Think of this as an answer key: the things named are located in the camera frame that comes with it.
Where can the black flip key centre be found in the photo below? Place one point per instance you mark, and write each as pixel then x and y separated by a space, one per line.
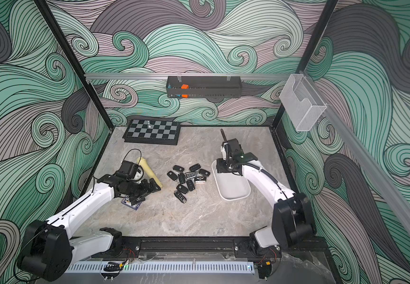
pixel 181 178

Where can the black VW key top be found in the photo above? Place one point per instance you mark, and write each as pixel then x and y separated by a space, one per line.
pixel 178 168

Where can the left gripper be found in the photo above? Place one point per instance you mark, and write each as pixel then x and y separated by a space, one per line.
pixel 153 189

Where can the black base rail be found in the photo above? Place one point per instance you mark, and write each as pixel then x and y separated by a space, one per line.
pixel 239 247

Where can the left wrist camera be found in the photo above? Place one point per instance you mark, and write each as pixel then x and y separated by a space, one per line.
pixel 130 170

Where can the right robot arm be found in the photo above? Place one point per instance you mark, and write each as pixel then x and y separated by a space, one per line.
pixel 292 214

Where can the black VW key large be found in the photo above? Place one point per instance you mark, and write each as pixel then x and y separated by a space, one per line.
pixel 172 175

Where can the aluminium rail right wall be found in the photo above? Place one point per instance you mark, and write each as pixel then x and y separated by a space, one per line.
pixel 387 189

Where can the white slotted cable duct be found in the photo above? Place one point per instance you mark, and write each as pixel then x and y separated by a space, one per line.
pixel 194 266

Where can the black grey chessboard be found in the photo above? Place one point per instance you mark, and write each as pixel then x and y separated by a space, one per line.
pixel 163 132

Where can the black key silver trim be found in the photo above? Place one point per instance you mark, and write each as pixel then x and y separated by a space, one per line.
pixel 180 197

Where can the black wall shelf tray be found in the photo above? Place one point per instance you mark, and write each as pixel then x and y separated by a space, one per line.
pixel 204 87

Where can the blue playing card box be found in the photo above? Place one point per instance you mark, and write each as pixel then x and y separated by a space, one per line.
pixel 126 201

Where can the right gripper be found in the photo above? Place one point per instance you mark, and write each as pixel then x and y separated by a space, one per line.
pixel 222 165

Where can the clear acrylic wall holder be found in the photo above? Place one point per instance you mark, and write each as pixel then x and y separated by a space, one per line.
pixel 302 102

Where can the aluminium rail back wall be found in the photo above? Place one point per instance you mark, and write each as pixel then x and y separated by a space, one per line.
pixel 164 76

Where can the white plastic storage box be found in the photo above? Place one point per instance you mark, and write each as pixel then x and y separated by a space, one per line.
pixel 231 187

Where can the aluminium rail wall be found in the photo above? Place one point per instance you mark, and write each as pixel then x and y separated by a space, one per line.
pixel 164 76
pixel 387 189

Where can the black key top right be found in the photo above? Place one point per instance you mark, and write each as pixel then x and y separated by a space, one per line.
pixel 195 167

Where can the yellow plastic cylinder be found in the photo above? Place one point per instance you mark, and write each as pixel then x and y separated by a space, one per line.
pixel 148 171

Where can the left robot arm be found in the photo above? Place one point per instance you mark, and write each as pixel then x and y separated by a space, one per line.
pixel 49 248

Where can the silver BMW key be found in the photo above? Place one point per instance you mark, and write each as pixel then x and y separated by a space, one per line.
pixel 190 175

